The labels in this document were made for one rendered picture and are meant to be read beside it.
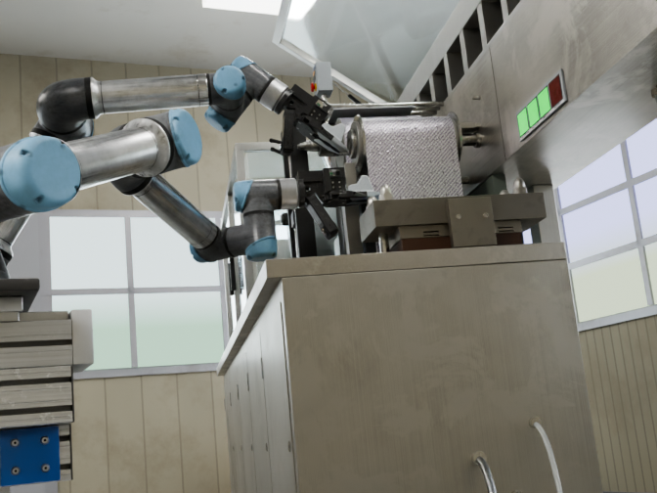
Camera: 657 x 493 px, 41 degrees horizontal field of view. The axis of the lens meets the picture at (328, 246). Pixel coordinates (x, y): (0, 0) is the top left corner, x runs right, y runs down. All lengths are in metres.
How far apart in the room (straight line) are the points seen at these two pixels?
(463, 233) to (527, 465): 0.51
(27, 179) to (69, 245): 4.21
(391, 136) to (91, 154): 0.90
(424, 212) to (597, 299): 3.33
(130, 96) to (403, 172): 0.68
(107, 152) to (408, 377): 0.75
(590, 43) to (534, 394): 0.72
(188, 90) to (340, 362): 0.73
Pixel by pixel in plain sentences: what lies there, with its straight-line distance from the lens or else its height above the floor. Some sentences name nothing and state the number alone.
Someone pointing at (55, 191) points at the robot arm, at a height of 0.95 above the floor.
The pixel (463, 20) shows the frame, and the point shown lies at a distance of 2.49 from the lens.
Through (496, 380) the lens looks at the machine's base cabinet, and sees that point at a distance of 1.90.
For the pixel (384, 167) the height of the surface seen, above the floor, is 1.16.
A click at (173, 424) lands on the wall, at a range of 5.61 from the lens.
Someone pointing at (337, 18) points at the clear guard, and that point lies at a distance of 2.98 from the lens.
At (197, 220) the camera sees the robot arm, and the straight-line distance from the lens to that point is 2.05.
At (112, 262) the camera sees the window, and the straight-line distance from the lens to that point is 5.65.
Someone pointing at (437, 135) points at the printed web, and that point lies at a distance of 2.26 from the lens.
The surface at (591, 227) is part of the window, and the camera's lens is 5.26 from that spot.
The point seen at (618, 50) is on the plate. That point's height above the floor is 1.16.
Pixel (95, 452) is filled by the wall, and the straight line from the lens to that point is 5.52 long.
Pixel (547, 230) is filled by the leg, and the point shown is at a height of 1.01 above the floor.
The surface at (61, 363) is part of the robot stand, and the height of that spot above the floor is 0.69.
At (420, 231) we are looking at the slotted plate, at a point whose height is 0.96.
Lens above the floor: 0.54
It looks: 12 degrees up
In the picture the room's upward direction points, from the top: 6 degrees counter-clockwise
